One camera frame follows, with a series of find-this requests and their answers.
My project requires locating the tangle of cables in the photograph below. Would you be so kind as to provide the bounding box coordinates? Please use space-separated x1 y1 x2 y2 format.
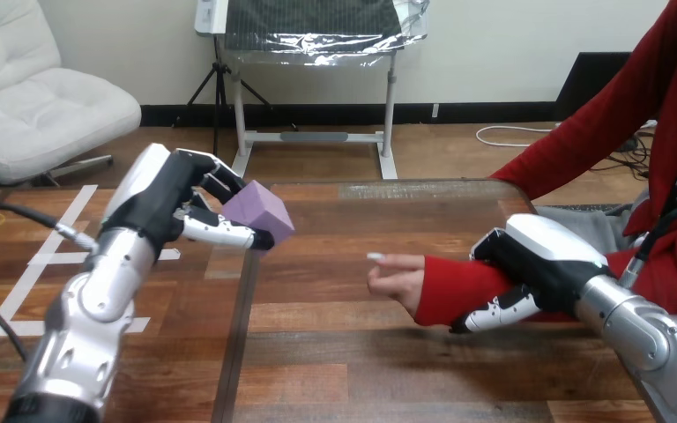
476 119 658 181

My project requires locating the person's forearm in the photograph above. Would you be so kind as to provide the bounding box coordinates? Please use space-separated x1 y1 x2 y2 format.
413 247 646 328

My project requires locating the white cushioned chair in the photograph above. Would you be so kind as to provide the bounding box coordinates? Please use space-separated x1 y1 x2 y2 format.
0 0 143 187

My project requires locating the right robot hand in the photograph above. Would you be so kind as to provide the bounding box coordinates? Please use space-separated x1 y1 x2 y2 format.
449 213 613 335

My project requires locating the person's body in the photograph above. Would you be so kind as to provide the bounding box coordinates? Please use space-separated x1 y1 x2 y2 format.
490 0 677 337

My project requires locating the person's hand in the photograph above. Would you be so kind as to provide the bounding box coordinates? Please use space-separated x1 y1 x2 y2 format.
366 252 427 319

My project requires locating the foil sheet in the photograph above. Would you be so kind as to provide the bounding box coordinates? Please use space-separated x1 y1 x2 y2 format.
219 0 431 68

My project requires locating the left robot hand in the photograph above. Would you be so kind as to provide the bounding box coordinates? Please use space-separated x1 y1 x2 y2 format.
100 143 276 258

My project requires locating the purple block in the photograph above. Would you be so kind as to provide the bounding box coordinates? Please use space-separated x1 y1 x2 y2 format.
221 179 296 250

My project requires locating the white desk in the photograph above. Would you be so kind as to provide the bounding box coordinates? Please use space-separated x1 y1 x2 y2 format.
194 0 430 181

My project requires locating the black tripod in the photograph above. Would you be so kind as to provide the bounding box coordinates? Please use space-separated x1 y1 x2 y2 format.
175 35 299 158

